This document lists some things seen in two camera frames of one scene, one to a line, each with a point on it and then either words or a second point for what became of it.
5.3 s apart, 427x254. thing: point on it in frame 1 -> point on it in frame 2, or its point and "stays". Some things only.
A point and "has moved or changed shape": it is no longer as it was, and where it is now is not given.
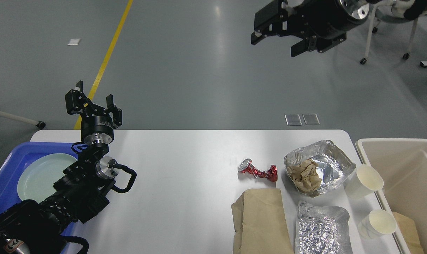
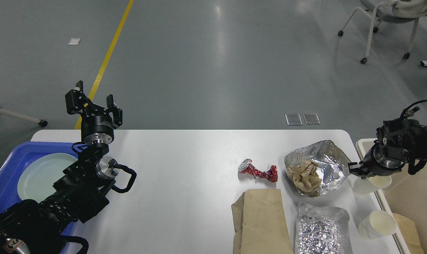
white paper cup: x=366 y=179 has moved or changed shape
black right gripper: x=324 y=19 -> x=375 y=163
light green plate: x=35 y=182 stays
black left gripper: x=95 y=130 stays
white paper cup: x=378 y=223 stays
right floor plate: x=311 y=119 stays
